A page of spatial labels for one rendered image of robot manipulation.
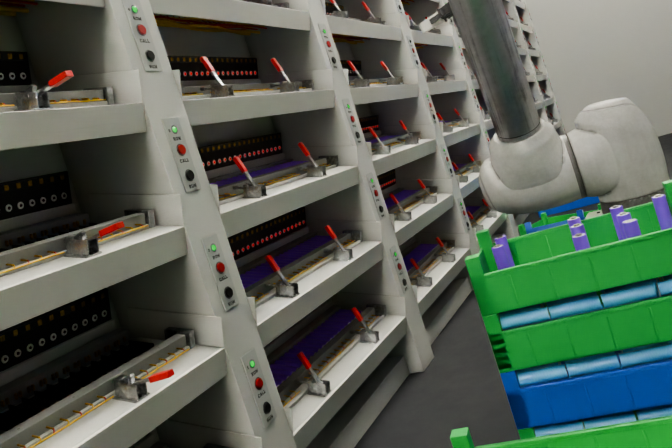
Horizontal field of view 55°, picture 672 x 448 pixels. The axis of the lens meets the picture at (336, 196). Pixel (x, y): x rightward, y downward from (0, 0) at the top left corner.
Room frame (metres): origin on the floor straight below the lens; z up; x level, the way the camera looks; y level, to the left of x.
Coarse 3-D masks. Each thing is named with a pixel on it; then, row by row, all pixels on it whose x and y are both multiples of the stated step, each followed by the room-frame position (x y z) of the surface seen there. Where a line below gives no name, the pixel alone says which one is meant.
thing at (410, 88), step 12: (372, 72) 2.32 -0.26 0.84; (384, 72) 2.31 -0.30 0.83; (396, 72) 2.29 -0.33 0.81; (408, 72) 2.27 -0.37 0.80; (348, 84) 1.72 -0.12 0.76; (408, 84) 2.16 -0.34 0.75; (360, 96) 1.79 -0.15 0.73; (372, 96) 1.87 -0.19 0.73; (384, 96) 1.96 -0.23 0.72; (396, 96) 2.05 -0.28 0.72; (408, 96) 2.16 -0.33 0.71
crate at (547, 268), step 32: (608, 224) 0.97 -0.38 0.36; (640, 224) 0.96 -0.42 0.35; (480, 256) 0.86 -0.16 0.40; (512, 256) 1.02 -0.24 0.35; (544, 256) 1.01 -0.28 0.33; (576, 256) 0.81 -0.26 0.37; (608, 256) 0.80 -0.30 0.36; (640, 256) 0.78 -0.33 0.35; (480, 288) 0.85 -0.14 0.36; (512, 288) 0.83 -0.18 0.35; (544, 288) 0.82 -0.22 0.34; (576, 288) 0.81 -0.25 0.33; (608, 288) 0.80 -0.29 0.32
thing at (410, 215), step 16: (384, 176) 2.20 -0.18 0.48; (384, 192) 2.19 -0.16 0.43; (400, 192) 2.24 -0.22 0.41; (416, 192) 2.19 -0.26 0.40; (432, 192) 2.27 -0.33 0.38; (448, 192) 2.26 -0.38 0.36; (400, 208) 1.87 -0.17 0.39; (416, 208) 2.03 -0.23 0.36; (432, 208) 2.03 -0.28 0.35; (448, 208) 2.21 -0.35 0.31; (400, 224) 1.82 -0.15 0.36; (416, 224) 1.89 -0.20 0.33; (400, 240) 1.76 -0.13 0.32
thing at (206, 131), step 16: (160, 32) 1.42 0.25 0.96; (176, 32) 1.47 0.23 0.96; (192, 32) 1.53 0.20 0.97; (208, 32) 1.59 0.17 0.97; (224, 32) 1.65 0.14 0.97; (176, 48) 1.46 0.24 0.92; (192, 48) 1.51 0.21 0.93; (208, 48) 1.57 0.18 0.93; (224, 48) 1.63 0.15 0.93; (240, 48) 1.69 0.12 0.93; (336, 48) 2.24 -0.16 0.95; (368, 112) 2.33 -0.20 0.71; (192, 128) 1.43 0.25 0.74; (208, 128) 1.48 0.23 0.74; (224, 128) 1.53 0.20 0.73; (240, 128) 1.59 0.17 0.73; (256, 128) 1.65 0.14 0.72; (272, 128) 1.72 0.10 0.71; (208, 144) 1.46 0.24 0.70; (64, 160) 1.10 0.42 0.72; (80, 208) 1.10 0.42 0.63
